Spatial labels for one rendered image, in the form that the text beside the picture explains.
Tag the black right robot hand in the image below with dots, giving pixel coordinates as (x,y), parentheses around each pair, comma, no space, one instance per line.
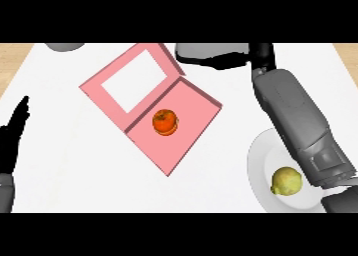
(263,56)

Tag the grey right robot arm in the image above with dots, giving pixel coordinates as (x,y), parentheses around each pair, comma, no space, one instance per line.
(300,126)

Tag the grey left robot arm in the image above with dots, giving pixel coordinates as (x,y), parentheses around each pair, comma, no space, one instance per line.
(1,197)

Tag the pink cardboard box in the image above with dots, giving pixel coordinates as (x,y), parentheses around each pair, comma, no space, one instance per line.
(187,100)

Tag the white plate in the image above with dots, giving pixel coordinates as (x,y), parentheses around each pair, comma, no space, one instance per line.
(263,166)

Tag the yellow-green squash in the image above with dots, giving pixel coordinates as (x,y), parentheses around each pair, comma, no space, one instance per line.
(288,181)

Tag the large grey rounded object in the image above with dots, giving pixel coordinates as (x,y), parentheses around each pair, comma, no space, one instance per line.
(212,49)

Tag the orange round fruit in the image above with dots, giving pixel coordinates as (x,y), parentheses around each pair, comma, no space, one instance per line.
(165,122)

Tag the small grey rounded object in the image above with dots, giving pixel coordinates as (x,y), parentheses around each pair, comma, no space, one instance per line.
(65,46)

